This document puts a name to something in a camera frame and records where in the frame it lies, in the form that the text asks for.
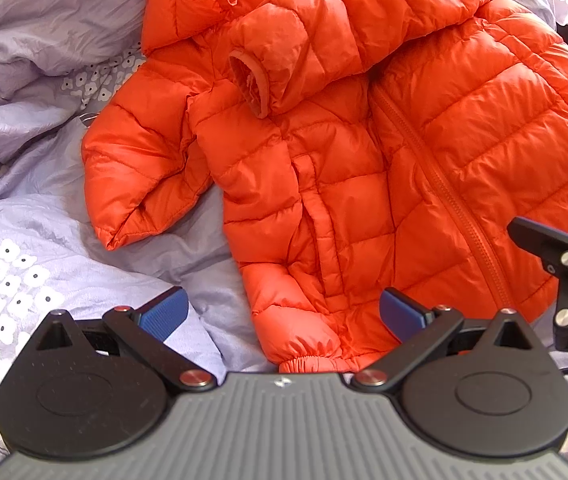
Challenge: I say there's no orange puffer jacket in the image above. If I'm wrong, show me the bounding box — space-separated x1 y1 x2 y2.
81 0 568 376

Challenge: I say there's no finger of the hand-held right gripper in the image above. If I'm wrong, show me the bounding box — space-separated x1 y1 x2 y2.
507 216 568 331

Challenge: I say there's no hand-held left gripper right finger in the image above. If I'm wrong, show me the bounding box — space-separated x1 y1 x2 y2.
351 287 536 394

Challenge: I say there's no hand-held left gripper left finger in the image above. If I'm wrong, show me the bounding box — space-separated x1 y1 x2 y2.
34 286 217 392

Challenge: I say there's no grey floral duvet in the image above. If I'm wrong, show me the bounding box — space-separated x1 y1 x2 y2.
0 0 568 461

